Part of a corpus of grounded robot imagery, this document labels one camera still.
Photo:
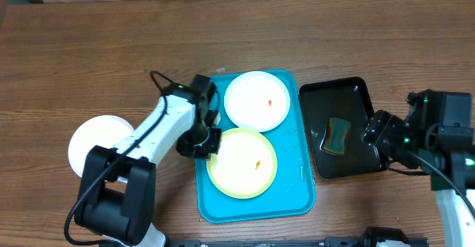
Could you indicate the yellow plate with stain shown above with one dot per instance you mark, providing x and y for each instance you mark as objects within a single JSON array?
[{"x": 245, "y": 165}]

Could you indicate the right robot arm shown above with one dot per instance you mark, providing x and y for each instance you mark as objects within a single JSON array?
[{"x": 436, "y": 139}]

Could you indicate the black rectangular tray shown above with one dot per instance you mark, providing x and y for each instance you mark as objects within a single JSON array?
[{"x": 347, "y": 99}]

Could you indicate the small tape scrap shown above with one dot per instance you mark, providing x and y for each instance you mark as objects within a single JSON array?
[{"x": 221, "y": 70}]

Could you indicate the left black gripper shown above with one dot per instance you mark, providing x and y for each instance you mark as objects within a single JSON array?
[{"x": 205, "y": 153}]

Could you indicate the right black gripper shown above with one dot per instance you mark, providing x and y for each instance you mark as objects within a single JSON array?
[{"x": 382, "y": 132}]

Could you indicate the green yellow sponge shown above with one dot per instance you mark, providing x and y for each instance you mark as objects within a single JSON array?
[{"x": 336, "y": 136}]

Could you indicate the white plate with stain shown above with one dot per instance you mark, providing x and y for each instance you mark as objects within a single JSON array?
[{"x": 257, "y": 100}]

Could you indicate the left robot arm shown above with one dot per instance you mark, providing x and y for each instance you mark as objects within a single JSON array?
[{"x": 117, "y": 165}]

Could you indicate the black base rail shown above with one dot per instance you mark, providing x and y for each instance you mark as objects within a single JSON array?
[{"x": 372, "y": 237}]

